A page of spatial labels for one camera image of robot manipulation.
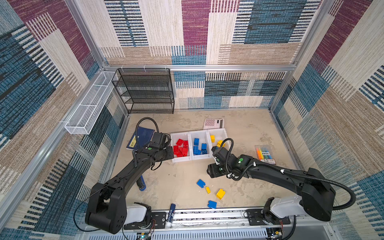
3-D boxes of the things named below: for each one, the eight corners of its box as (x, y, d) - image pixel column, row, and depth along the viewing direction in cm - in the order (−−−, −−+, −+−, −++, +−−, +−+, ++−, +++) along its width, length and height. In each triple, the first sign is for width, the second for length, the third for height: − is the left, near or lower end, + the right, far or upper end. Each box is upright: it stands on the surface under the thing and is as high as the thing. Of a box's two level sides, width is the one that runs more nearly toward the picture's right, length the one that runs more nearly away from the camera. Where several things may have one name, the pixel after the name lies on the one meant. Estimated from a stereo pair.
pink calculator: (203, 129, 110) (203, 126, 108) (202, 121, 115) (203, 118, 112) (224, 129, 110) (225, 126, 108) (223, 121, 115) (224, 118, 112)
